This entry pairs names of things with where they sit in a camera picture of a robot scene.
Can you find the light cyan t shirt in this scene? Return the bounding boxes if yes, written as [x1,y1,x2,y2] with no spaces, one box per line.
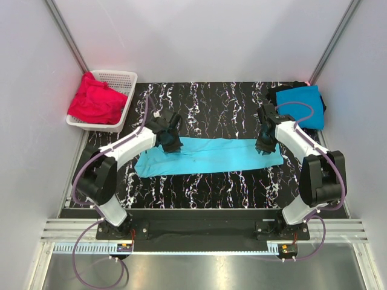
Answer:
[135,137,284,178]

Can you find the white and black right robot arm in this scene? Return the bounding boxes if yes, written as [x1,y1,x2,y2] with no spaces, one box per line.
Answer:
[256,103,347,240]

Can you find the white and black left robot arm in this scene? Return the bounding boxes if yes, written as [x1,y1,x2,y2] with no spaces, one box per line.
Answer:
[72,109,183,239]

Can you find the folded black t shirt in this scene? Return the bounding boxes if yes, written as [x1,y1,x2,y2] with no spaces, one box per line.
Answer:
[265,80,329,131]

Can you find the folded blue t shirt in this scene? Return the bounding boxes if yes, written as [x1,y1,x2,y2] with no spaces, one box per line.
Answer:
[275,85,325,131]

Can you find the white plastic basket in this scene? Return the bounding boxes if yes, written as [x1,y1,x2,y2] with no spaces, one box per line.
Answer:
[66,69,138,133]

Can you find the red t shirt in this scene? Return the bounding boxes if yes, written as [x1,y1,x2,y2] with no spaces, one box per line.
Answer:
[67,72,128,125]

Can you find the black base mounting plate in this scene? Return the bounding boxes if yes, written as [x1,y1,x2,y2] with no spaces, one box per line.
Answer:
[96,209,310,253]

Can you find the right small circuit board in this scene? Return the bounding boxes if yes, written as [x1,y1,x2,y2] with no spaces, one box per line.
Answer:
[280,243,298,254]

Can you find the small circuit board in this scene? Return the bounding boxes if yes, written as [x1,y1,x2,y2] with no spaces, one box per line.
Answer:
[117,243,134,252]
[280,243,298,254]

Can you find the left small circuit board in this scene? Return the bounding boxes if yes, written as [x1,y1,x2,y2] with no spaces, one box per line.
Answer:
[117,243,134,252]

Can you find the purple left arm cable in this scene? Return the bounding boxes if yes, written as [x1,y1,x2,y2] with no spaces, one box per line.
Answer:
[71,95,161,288]

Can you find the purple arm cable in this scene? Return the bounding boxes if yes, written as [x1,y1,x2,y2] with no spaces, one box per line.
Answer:
[71,95,161,288]
[273,101,347,263]

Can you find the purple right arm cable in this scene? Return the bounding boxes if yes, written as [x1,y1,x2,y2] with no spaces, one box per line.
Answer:
[273,101,347,263]

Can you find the white slotted cable duct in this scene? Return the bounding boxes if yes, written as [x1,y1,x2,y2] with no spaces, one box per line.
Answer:
[53,242,119,254]

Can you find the right aluminium corner post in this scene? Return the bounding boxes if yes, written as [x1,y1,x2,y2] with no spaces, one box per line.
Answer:
[309,0,362,84]

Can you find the aluminium corner post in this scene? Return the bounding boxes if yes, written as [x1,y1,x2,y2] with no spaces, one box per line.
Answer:
[309,0,362,84]
[43,0,89,73]

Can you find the aluminium front frame rail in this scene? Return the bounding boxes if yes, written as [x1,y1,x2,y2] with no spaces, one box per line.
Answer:
[40,219,368,243]

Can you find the left aluminium corner post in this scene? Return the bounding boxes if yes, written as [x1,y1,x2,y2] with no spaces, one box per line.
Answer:
[43,0,89,73]

